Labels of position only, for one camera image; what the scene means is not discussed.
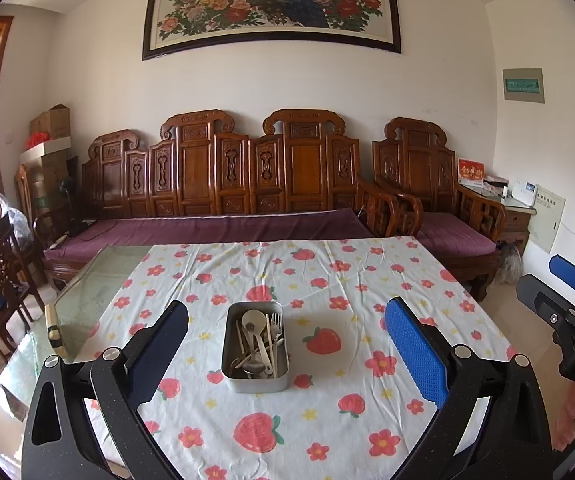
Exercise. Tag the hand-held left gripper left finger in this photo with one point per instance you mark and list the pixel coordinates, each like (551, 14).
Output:
(160, 345)

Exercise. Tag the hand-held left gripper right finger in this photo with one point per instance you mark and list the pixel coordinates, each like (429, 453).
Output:
(415, 355)

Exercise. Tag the brown wooden chopstick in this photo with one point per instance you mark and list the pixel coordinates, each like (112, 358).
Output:
(240, 340)

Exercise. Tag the beige plastic spoon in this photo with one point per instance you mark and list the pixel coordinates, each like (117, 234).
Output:
(253, 321)

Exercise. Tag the small metal spoon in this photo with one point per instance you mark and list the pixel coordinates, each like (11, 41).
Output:
(255, 367)

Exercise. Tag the rectangular metal tin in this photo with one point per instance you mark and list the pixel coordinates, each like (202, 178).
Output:
(255, 385)

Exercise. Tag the large metal fork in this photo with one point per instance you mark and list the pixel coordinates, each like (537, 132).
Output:
(275, 327)

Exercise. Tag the beige plastic fork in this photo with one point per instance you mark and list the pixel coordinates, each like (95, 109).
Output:
(278, 355)

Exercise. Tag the grey fluffy bag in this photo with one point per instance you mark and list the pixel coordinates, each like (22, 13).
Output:
(510, 265)

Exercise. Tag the wooden side table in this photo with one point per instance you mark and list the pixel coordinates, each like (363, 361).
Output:
(517, 225)

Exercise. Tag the white desk device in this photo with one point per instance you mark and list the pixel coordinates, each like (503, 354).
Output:
(523, 192)

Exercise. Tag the cream stick-shaped object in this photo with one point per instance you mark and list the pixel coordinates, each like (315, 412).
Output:
(53, 327)

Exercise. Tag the floral strawberry tablecloth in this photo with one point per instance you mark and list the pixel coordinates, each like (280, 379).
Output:
(317, 410)

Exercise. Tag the purple armchair cushion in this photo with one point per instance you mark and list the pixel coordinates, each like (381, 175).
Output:
(455, 232)

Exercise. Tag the tissue box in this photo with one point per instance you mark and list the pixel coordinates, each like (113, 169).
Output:
(495, 185)

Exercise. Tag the red desk calendar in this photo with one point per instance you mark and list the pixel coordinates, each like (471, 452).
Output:
(471, 171)

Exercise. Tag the black standing fan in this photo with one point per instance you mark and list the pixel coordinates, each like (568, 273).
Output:
(70, 195)

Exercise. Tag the carved wooden sofa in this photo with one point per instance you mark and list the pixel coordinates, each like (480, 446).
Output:
(197, 170)

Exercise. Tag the clear plastic bag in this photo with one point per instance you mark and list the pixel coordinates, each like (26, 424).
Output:
(13, 220)

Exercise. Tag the carved wooden armchair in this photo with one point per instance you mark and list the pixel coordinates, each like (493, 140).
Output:
(417, 160)

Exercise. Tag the stack of cardboard boxes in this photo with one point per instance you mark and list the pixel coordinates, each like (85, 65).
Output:
(50, 180)

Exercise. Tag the white flat box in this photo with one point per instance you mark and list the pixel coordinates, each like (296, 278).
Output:
(50, 149)

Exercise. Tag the red artificial flowers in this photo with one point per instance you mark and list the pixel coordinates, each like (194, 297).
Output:
(38, 140)

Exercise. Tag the brown cardboard box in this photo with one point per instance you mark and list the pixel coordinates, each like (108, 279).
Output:
(50, 122)

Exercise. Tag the framed peacock flower painting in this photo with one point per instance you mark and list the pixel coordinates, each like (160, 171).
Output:
(267, 5)

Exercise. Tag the white wall panel cover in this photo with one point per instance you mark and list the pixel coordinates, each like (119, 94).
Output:
(547, 220)

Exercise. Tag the green wall panel box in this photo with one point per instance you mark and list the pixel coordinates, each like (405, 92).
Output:
(522, 85)

